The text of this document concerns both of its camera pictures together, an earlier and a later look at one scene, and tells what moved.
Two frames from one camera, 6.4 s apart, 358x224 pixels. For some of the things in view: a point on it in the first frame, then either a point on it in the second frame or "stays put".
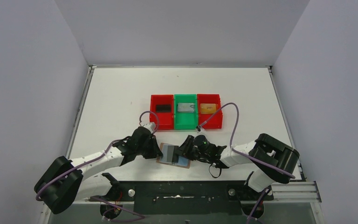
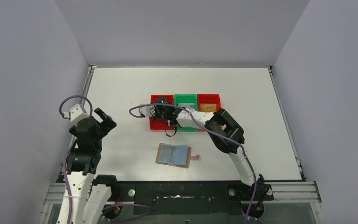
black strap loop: [220, 170] → [175, 129]
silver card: [185, 107] stays put
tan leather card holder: [169, 157] stays put
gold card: [208, 108] stays put
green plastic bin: [185, 121] stays put
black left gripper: [151, 148] → [98, 124]
